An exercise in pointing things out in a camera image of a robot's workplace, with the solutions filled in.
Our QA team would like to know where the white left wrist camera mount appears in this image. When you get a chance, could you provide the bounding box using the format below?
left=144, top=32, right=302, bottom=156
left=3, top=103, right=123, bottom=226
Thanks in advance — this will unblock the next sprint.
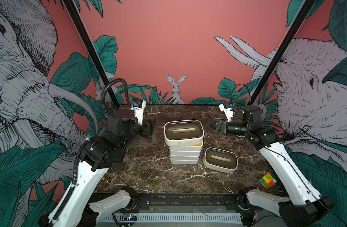
left=131, top=98, right=146, bottom=125

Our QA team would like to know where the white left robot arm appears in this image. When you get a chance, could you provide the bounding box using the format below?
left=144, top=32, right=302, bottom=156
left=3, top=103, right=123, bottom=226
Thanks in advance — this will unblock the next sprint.
left=38, top=107, right=155, bottom=227

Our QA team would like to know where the dark brown lid tissue box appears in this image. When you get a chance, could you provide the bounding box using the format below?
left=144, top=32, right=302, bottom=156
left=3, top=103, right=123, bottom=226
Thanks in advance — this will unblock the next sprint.
left=164, top=120, right=204, bottom=147
left=203, top=147, right=238, bottom=174

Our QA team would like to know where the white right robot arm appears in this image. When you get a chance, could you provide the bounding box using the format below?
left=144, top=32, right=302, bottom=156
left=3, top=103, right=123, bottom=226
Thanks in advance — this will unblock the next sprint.
left=207, top=119, right=334, bottom=227

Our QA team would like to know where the black corrugated cable conduit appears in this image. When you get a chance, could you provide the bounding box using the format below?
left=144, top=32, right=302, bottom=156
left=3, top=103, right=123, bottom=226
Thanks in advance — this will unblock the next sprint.
left=49, top=78, right=133, bottom=225

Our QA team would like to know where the black frame post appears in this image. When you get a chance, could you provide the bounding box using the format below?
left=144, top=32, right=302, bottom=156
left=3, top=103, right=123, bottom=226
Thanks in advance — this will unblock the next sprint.
left=247, top=0, right=316, bottom=105
left=61, top=1, right=120, bottom=109

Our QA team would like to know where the black left frame post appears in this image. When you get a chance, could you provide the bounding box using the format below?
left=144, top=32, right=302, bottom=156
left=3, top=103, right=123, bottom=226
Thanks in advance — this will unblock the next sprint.
left=61, top=1, right=120, bottom=109

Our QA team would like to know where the white slotted cable duct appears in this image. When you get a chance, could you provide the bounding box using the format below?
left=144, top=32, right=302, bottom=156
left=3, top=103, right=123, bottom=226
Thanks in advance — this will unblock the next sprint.
left=101, top=213, right=242, bottom=224

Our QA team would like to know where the black right frame post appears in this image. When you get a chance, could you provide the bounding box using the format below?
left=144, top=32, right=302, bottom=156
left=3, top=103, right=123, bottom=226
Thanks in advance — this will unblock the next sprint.
left=247, top=0, right=316, bottom=105

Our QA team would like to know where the wood lid white tissue box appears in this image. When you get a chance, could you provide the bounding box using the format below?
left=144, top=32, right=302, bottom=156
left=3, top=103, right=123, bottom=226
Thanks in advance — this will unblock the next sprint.
left=169, top=142, right=203, bottom=152

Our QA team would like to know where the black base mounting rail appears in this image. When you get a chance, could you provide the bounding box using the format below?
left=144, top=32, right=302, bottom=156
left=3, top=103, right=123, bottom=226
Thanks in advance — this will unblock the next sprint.
left=132, top=193, right=261, bottom=212

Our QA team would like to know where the small circuit board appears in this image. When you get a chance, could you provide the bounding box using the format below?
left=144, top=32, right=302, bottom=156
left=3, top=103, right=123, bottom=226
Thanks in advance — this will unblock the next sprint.
left=121, top=214, right=137, bottom=222

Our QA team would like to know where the colourful puzzle cube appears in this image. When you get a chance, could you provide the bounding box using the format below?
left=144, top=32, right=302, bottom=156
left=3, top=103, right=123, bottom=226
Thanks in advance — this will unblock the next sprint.
left=259, top=173, right=277, bottom=188

